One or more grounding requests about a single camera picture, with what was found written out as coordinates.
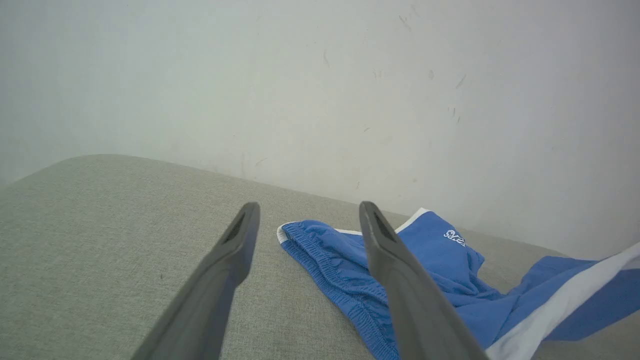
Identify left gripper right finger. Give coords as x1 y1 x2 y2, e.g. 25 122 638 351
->
359 201 489 360

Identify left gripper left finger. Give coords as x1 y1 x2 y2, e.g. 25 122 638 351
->
131 201 261 360

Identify blue white sports shorts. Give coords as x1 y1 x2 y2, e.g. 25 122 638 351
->
276 207 640 360

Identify grey fabric sofa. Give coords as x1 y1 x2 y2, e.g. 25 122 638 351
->
0 154 640 360

